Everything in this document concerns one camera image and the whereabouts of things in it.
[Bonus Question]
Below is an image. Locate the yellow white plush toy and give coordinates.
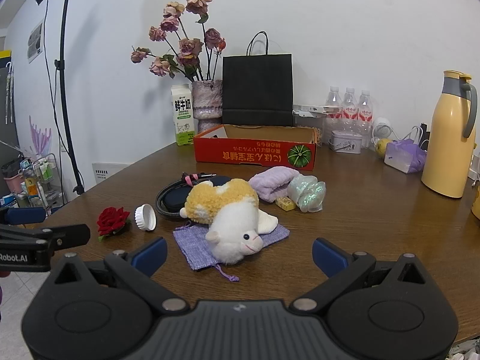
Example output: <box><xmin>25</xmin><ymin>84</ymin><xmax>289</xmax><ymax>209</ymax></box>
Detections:
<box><xmin>179</xmin><ymin>178</ymin><xmax>279</xmax><ymax>265</ymax></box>

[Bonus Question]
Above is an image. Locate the purple drawstring pouch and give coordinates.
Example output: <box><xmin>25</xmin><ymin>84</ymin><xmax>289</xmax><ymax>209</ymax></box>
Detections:
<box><xmin>172</xmin><ymin>222</ymin><xmax>290</xmax><ymax>283</ymax></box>

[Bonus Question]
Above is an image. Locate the black charger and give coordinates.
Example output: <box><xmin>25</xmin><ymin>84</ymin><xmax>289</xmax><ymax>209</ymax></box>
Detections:
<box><xmin>419</xmin><ymin>122</ymin><xmax>432</xmax><ymax>151</ymax></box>

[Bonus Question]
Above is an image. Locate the braided charging cable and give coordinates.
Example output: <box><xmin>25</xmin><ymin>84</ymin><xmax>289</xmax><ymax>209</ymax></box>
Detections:
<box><xmin>155</xmin><ymin>172</ymin><xmax>218</xmax><ymax>218</ymax></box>

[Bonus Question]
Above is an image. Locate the purple tissue pack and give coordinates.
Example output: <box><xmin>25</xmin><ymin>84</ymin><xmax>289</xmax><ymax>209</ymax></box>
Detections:
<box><xmin>383</xmin><ymin>139</ymin><xmax>427</xmax><ymax>174</ymax></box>

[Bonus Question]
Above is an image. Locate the white cable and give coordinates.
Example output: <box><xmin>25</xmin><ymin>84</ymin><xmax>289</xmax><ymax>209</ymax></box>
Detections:
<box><xmin>371</xmin><ymin>125</ymin><xmax>424</xmax><ymax>147</ymax></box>

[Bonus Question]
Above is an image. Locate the metal trolley rack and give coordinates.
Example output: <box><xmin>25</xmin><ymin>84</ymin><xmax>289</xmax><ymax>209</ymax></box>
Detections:
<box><xmin>20</xmin><ymin>153</ymin><xmax>64</xmax><ymax>211</ymax></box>

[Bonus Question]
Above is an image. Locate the white green milk carton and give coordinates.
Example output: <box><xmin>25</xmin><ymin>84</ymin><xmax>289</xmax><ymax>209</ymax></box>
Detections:
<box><xmin>171</xmin><ymin>84</ymin><xmax>196</xmax><ymax>146</ymax></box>

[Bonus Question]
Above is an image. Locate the red fabric rose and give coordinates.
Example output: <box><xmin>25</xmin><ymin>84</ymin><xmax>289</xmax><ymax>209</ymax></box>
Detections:
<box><xmin>96</xmin><ymin>206</ymin><xmax>132</xmax><ymax>242</ymax></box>

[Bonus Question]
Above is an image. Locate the lilac towel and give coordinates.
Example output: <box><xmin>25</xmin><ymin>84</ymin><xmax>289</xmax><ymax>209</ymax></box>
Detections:
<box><xmin>248</xmin><ymin>166</ymin><xmax>301</xmax><ymax>203</ymax></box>

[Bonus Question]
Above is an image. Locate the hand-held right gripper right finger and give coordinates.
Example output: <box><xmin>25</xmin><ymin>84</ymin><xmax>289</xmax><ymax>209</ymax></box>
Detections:
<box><xmin>290</xmin><ymin>238</ymin><xmax>426</xmax><ymax>314</ymax></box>

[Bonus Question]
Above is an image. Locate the wall poster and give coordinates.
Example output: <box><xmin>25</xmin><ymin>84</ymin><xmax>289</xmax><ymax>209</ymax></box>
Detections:
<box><xmin>27</xmin><ymin>22</ymin><xmax>44</xmax><ymax>64</ymax></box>

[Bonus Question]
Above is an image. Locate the clear container white lid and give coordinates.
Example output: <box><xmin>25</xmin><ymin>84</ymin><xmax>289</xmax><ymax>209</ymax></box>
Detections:
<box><xmin>292</xmin><ymin>103</ymin><xmax>342</xmax><ymax>147</ymax></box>

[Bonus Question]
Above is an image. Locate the yellow thermos jug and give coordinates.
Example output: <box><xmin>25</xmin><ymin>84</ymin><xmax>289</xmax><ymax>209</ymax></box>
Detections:
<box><xmin>421</xmin><ymin>70</ymin><xmax>478</xmax><ymax>199</ymax></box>

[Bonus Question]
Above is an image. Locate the white bottle cap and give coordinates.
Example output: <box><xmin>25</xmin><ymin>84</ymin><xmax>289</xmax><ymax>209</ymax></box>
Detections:
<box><xmin>134</xmin><ymin>203</ymin><xmax>157</xmax><ymax>232</ymax></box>

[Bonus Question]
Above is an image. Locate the black paper bag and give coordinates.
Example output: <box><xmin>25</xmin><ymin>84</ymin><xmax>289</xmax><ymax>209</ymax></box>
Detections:
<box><xmin>222</xmin><ymin>31</ymin><xmax>294</xmax><ymax>127</ymax></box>

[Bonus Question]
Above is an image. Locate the navy zipper case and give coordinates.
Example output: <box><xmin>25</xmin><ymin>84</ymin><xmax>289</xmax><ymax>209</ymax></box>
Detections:
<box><xmin>162</xmin><ymin>185</ymin><xmax>231</xmax><ymax>214</ymax></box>

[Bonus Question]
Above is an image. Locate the dried rose bouquet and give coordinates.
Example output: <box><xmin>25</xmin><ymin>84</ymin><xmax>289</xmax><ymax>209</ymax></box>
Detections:
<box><xmin>130</xmin><ymin>0</ymin><xmax>227</xmax><ymax>82</ymax></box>

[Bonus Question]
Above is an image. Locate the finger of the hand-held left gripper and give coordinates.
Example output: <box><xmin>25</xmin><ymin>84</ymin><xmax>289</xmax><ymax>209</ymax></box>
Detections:
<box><xmin>0</xmin><ymin>206</ymin><xmax>47</xmax><ymax>226</ymax></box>
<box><xmin>0</xmin><ymin>224</ymin><xmax>91</xmax><ymax>256</ymax></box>

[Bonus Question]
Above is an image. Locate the red cardboard box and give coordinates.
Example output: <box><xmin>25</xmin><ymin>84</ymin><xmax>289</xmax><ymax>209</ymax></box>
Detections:
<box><xmin>193</xmin><ymin>124</ymin><xmax>317</xmax><ymax>171</ymax></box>

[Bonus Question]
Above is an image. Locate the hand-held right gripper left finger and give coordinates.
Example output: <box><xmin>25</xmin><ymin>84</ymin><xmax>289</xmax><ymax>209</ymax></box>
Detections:
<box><xmin>52</xmin><ymin>237</ymin><xmax>190</xmax><ymax>314</ymax></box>

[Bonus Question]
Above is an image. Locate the white round device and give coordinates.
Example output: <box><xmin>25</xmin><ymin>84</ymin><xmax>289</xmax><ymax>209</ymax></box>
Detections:
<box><xmin>372</xmin><ymin>117</ymin><xmax>392</xmax><ymax>139</ymax></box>

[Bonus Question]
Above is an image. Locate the black light stand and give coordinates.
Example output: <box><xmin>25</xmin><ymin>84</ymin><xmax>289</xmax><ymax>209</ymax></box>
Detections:
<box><xmin>27</xmin><ymin>0</ymin><xmax>88</xmax><ymax>196</ymax></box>

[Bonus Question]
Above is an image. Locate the iridescent plastic bag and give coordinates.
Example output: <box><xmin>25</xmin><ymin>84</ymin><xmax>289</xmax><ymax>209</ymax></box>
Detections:
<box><xmin>287</xmin><ymin>173</ymin><xmax>327</xmax><ymax>212</ymax></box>

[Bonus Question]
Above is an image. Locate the fuzzy purple vase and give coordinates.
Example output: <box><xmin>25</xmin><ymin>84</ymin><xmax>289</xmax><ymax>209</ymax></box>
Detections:
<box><xmin>191</xmin><ymin>79</ymin><xmax>224</xmax><ymax>134</ymax></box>

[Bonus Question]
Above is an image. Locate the small printed tin box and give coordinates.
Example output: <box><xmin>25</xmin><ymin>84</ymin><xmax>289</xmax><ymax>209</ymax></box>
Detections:
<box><xmin>328</xmin><ymin>130</ymin><xmax>363</xmax><ymax>154</ymax></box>

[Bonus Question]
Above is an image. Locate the pink bucket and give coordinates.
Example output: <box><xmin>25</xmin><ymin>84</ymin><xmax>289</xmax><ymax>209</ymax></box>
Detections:
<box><xmin>3</xmin><ymin>174</ymin><xmax>25</xmax><ymax>196</ymax></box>

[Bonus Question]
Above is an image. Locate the purple wall decal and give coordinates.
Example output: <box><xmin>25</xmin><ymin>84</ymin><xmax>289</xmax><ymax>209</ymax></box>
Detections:
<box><xmin>29</xmin><ymin>115</ymin><xmax>52</xmax><ymax>156</ymax></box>

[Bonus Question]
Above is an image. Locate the clear water bottle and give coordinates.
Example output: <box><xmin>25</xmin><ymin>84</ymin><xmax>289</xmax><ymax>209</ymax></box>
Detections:
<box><xmin>357</xmin><ymin>90</ymin><xmax>374</xmax><ymax>147</ymax></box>
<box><xmin>324</xmin><ymin>86</ymin><xmax>343</xmax><ymax>147</ymax></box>
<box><xmin>342</xmin><ymin>87</ymin><xmax>359</xmax><ymax>136</ymax></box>

